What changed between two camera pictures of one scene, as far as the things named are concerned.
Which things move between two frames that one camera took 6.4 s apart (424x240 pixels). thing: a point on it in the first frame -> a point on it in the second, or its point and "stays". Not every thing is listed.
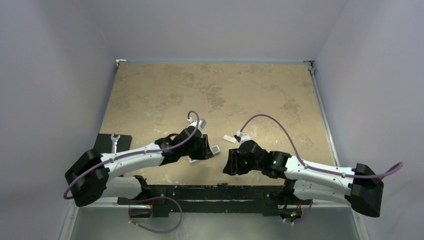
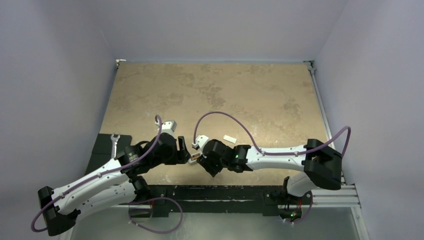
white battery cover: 229,139 stays
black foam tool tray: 104,143 stays
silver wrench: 114,141 stays
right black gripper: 232,161 -> 204,158
